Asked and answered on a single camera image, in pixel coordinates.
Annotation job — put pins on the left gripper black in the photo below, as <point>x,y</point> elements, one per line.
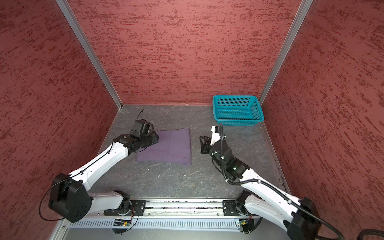
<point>155,139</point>

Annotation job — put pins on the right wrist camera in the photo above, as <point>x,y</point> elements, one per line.
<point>217,134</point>

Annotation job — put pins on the white vented cable duct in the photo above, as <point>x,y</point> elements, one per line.
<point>166,224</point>

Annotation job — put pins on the right circuit board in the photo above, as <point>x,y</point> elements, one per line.
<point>246,226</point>

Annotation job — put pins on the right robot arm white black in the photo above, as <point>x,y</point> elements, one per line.
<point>298,217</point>

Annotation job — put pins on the left circuit board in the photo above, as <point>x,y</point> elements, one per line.
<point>122,223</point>

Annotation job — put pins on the corner aluminium post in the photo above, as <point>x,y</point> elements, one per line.
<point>79,33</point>
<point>290,37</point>

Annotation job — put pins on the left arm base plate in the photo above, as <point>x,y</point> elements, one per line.
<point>135,208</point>

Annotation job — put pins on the circuit board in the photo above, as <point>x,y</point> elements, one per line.
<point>122,223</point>
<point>246,226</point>

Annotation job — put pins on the purple trousers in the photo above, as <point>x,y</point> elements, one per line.
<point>174,147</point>

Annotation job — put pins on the right corner aluminium post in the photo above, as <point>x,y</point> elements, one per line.
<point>290,37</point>

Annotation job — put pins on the teal plastic basket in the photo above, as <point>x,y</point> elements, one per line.
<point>231,110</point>

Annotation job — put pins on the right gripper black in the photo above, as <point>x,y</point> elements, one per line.
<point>207,143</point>

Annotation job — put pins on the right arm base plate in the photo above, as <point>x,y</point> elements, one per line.
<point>230,208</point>

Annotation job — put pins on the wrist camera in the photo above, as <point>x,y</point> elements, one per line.
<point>141,128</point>
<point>217,134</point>

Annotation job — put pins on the aluminium front rail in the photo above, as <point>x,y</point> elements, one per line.
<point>206,208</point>

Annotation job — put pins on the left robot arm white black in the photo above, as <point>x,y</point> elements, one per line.
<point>69,195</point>

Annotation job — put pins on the left corner aluminium post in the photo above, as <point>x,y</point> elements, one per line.
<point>79,33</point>

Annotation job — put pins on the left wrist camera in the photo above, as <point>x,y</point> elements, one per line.
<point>141,128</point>

